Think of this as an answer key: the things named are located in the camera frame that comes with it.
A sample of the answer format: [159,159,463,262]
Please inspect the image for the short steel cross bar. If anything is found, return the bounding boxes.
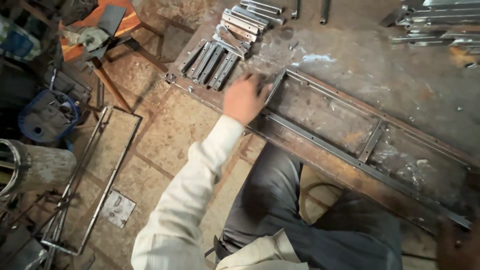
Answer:
[357,119,388,164]

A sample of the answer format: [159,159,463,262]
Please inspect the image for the rectangular steel frame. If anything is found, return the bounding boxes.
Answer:
[40,106,143,257]

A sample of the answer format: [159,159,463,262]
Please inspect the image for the striped cloth bag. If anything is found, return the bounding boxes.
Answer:
[0,15,43,63]

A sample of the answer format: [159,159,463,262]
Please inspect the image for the person's left hand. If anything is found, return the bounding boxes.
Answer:
[223,73,274,127]

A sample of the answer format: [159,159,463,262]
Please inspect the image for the pile of short steel bars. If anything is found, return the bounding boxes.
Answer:
[178,0,286,92]

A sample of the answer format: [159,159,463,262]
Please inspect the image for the person's grey trousers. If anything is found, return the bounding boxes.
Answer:
[219,142,404,270]

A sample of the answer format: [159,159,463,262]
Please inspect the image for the short steel end bar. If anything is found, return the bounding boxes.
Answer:
[263,68,288,108]

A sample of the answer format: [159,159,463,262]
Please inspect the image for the heap of steel profiles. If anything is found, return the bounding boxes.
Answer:
[378,0,480,58]

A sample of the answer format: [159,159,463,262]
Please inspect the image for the grey metal plate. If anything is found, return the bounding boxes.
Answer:
[96,5,127,37]

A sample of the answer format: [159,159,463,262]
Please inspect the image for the square steel plate with holes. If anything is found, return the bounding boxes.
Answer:
[99,189,137,230]

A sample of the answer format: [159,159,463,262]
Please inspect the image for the dirty work glove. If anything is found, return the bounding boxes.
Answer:
[63,26,110,53]

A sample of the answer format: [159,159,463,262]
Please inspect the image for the long perforated steel rail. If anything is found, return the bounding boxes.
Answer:
[258,108,472,230]
[284,68,480,168]

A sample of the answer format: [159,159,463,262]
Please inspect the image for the orange wooden stool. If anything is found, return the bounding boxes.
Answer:
[59,0,169,113]

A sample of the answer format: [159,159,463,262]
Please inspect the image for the blue basket with scrap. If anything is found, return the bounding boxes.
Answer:
[17,89,82,143]

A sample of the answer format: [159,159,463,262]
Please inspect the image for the heap of scrap metal rods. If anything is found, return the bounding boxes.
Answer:
[0,189,72,270]

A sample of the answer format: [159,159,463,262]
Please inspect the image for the grey concrete-stained pipe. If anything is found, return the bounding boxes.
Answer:
[0,138,78,197]

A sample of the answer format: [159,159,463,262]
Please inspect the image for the person's cream shirt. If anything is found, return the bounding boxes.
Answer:
[215,228,310,270]

